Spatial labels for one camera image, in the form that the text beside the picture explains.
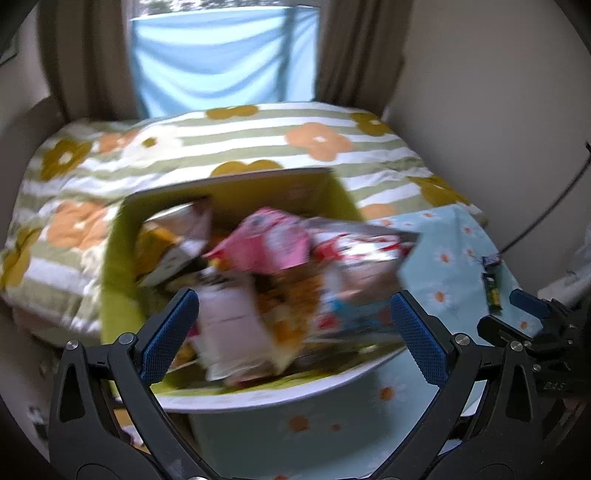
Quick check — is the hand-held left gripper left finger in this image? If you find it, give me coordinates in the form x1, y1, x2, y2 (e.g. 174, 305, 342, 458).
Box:
48, 287, 206, 480

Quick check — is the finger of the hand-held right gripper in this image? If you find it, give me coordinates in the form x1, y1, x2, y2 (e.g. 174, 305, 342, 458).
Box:
509, 289, 556, 320
477, 316, 537, 354

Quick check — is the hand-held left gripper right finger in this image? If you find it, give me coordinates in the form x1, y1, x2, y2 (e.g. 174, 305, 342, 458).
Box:
383, 291, 543, 480

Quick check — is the green cardboard box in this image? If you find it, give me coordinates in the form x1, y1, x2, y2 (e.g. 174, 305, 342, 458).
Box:
100, 167, 413, 414

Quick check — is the silver red snack bag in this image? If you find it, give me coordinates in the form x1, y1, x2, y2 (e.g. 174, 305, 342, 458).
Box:
308, 217, 422, 335

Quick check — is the pink snack packet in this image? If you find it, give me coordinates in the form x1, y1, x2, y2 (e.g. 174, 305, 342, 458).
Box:
202, 208, 312, 274

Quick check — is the light blue daisy sheet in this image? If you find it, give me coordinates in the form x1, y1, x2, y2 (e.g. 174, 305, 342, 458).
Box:
187, 204, 548, 480

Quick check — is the white cheese snack bag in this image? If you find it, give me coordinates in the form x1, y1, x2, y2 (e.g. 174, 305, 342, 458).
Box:
141, 198, 214, 288

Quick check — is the striped floral blanket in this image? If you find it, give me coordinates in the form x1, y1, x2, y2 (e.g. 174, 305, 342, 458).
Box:
0, 102, 485, 342

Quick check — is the light blue window cloth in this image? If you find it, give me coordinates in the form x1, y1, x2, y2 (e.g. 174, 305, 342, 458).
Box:
126, 4, 321, 118

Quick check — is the brown curtain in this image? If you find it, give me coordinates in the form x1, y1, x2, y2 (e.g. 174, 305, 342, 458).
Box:
37, 0, 145, 121
315, 0, 414, 118

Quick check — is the black cable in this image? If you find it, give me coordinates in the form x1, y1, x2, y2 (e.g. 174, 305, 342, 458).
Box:
500, 142, 591, 254

